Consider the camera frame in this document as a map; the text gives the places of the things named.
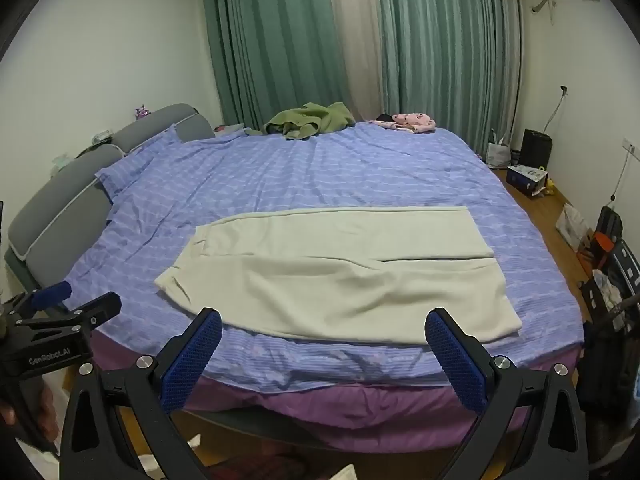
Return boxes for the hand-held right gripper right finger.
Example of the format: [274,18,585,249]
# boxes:
[424,307,590,480]

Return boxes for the blue patterned bedsheet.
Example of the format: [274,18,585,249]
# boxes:
[65,121,585,393]

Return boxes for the person's left hand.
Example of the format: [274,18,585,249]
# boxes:
[0,387,62,453]

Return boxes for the white plastic bag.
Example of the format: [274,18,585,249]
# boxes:
[555,203,591,253]

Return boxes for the white tissue pack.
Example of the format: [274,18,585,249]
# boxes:
[50,154,77,177]

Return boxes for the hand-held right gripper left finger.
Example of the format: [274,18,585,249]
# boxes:
[59,306,224,480]

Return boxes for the white paper bag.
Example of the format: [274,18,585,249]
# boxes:
[486,130,512,169]

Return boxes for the cream pants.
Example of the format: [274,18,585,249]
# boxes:
[154,206,523,346]

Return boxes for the black backpack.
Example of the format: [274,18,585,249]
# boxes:
[595,205,623,261]

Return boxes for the blue cardboard box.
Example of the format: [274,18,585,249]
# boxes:
[506,164,549,196]

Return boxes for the pink patterned garment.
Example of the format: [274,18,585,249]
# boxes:
[370,112,437,135]

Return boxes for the black air purifier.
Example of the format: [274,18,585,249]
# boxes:
[519,129,553,171]

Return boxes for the olive green garment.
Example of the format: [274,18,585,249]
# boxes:
[245,102,357,141]

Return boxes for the blue patterned pillow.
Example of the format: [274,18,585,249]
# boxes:
[95,125,185,197]

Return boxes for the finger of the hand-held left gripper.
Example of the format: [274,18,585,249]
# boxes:
[14,292,123,342]
[0,281,72,325]

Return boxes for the grey padded headboard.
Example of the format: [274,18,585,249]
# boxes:
[5,103,216,281]

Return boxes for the wall socket with cable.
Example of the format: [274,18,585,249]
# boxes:
[542,85,570,133]
[609,139,637,202]

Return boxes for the black equipment pile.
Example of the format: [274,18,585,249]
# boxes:
[577,239,640,413]

